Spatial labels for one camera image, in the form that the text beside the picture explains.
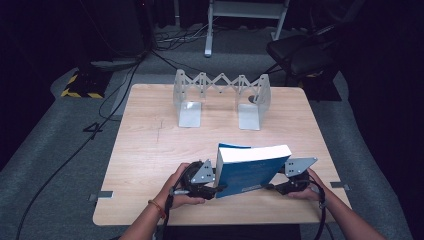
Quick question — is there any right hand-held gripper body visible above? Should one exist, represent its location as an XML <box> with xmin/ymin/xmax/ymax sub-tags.
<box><xmin>282</xmin><ymin>157</ymin><xmax>319</xmax><ymax>196</ymax></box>

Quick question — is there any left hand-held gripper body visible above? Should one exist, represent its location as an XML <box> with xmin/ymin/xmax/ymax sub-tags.
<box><xmin>171</xmin><ymin>159</ymin><xmax>218</xmax><ymax>201</ymax></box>

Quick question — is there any blue book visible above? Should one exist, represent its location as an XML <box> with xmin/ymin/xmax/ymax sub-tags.
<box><xmin>214</xmin><ymin>142</ymin><xmax>293</xmax><ymax>200</ymax></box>

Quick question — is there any person's right hand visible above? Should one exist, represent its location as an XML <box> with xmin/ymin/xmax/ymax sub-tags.
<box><xmin>287</xmin><ymin>168</ymin><xmax>326</xmax><ymax>202</ymax></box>

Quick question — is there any person's left hand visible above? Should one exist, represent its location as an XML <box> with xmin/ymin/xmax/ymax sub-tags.
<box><xmin>156</xmin><ymin>162</ymin><xmax>206</xmax><ymax>211</ymax></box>

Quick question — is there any grey tape strip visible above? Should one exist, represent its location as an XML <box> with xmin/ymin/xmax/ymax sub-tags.
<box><xmin>329</xmin><ymin>181</ymin><xmax>351</xmax><ymax>192</ymax></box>

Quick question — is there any grey expandable metal bookend rack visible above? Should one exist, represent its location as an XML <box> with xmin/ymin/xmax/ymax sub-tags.
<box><xmin>172</xmin><ymin>68</ymin><xmax>272</xmax><ymax>131</ymax></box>

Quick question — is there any black chair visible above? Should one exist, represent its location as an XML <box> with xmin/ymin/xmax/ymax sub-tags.
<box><xmin>265</xmin><ymin>23</ymin><xmax>349</xmax><ymax>88</ymax></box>

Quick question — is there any yellow black striped base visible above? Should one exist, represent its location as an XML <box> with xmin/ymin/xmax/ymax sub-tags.
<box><xmin>60</xmin><ymin>68</ymin><xmax>113</xmax><ymax>100</ymax></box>

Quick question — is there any black equipment stand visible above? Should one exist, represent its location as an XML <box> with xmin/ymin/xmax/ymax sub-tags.
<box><xmin>78</xmin><ymin>0</ymin><xmax>154</xmax><ymax>69</ymax></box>

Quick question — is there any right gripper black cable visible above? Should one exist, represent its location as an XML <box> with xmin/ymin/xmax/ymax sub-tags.
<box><xmin>307</xmin><ymin>179</ymin><xmax>328</xmax><ymax>240</ymax></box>

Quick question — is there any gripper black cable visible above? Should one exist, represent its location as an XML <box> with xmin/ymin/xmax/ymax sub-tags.
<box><xmin>159</xmin><ymin>189</ymin><xmax>175</xmax><ymax>240</ymax></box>
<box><xmin>307</xmin><ymin>179</ymin><xmax>328</xmax><ymax>240</ymax></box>

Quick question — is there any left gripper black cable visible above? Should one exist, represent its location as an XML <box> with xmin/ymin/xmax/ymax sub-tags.
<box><xmin>159</xmin><ymin>189</ymin><xmax>175</xmax><ymax>240</ymax></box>

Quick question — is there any orange bracelet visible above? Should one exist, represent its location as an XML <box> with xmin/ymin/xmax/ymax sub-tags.
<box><xmin>148</xmin><ymin>199</ymin><xmax>167</xmax><ymax>221</ymax></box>

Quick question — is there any long black floor cable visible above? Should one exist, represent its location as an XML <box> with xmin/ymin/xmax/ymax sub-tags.
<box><xmin>14</xmin><ymin>54</ymin><xmax>148</xmax><ymax>240</ymax></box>

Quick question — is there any bundle of floor cables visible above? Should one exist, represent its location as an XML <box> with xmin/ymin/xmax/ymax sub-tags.
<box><xmin>152</xmin><ymin>22</ymin><xmax>214</xmax><ymax>53</ymax></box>

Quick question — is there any white metal stand frame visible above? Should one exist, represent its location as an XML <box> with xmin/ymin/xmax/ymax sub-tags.
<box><xmin>204</xmin><ymin>0</ymin><xmax>291</xmax><ymax>58</ymax></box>

